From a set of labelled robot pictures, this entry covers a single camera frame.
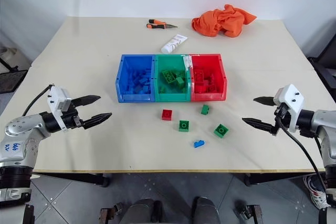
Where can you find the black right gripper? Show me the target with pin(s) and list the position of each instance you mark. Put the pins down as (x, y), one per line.
(281, 115)

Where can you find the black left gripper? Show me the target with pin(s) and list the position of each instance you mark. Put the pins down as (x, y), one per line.
(71, 120)

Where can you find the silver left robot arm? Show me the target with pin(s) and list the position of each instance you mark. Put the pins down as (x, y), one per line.
(21, 134)

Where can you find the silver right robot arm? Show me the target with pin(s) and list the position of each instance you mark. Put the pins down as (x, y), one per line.
(321, 127)

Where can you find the blue toy brick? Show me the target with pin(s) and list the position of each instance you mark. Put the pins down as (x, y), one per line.
(129, 88)
(144, 80)
(199, 144)

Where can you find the blue plastic storage bin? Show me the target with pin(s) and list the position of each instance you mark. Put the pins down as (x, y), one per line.
(135, 79)

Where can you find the red plastic storage bin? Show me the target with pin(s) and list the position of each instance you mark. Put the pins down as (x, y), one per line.
(208, 96)

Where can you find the small green toy brick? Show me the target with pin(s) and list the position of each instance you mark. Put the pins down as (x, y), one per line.
(205, 109)
(162, 90)

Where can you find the long red toy brick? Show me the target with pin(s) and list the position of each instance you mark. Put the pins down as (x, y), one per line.
(199, 75)

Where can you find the green plastic storage bin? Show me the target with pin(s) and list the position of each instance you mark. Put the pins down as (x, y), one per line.
(172, 95)

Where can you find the black furniture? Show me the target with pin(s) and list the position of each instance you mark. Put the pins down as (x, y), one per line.
(325, 64)

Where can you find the long green toy brick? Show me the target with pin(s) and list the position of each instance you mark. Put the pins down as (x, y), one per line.
(168, 76)

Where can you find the black mesh box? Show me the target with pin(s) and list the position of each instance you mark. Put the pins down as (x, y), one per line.
(11, 81)

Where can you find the white bag with black stand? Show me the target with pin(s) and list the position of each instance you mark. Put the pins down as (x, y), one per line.
(15, 57)

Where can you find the crumpled orange cloth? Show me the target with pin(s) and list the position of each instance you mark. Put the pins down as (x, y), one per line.
(218, 23)

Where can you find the white tube with script print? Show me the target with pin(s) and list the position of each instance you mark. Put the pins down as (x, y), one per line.
(173, 43)

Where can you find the orange and black pliers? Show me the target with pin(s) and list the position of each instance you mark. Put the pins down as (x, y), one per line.
(158, 25)

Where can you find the dark rounded shape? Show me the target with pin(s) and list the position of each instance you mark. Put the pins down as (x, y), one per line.
(206, 211)
(143, 212)

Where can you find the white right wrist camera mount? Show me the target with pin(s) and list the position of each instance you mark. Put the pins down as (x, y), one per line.
(290, 98)

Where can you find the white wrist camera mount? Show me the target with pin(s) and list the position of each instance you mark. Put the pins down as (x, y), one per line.
(59, 96)
(290, 98)

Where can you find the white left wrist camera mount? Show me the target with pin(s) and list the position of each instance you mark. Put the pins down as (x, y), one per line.
(59, 96)

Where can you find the black table frame bar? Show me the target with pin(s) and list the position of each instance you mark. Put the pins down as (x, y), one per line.
(73, 178)
(283, 178)

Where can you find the rusty metal bracket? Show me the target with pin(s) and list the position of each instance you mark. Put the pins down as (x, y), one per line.
(110, 213)
(249, 212)

